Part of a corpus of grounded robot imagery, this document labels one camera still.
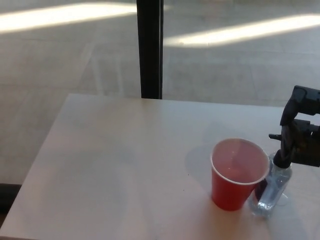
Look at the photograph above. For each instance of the red plastic cup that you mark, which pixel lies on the red plastic cup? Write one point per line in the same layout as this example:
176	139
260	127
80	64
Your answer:
227	192

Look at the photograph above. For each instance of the black window frame post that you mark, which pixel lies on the black window frame post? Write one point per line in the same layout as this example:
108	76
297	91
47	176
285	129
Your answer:
150	50

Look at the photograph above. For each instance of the clear soap pump bottle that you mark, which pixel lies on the clear soap pump bottle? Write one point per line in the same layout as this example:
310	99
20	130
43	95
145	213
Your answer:
272	183

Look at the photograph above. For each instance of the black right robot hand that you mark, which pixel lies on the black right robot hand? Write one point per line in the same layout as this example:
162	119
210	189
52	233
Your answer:
303	145

